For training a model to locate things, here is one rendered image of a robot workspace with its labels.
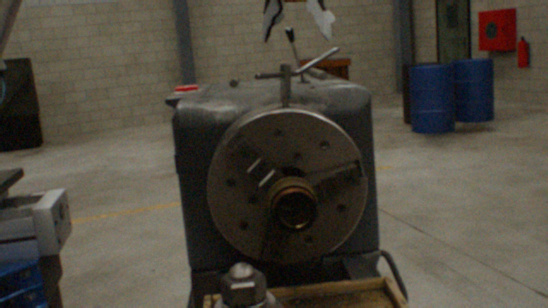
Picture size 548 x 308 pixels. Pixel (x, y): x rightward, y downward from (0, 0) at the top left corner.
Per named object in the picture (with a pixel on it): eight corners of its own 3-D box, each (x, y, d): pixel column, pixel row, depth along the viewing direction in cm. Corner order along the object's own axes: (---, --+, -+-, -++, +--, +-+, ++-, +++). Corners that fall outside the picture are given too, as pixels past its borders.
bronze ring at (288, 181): (263, 175, 99) (265, 189, 90) (312, 170, 100) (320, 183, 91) (267, 223, 101) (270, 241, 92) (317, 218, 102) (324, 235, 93)
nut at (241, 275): (223, 294, 48) (218, 257, 47) (267, 289, 48) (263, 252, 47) (221, 316, 44) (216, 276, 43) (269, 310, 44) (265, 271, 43)
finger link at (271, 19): (277, 42, 116) (299, 5, 111) (262, 43, 111) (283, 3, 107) (267, 34, 117) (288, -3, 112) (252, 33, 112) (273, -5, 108)
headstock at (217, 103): (199, 200, 182) (185, 85, 174) (339, 186, 184) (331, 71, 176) (179, 273, 124) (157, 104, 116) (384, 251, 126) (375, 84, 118)
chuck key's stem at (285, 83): (287, 122, 106) (287, 63, 104) (277, 122, 107) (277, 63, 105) (293, 121, 108) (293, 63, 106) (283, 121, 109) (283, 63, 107)
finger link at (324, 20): (351, 32, 106) (326, -6, 108) (337, 31, 101) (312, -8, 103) (339, 41, 108) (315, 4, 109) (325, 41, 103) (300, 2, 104)
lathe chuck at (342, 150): (212, 251, 117) (206, 106, 110) (356, 246, 118) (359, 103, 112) (210, 268, 108) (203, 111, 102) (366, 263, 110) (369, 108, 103)
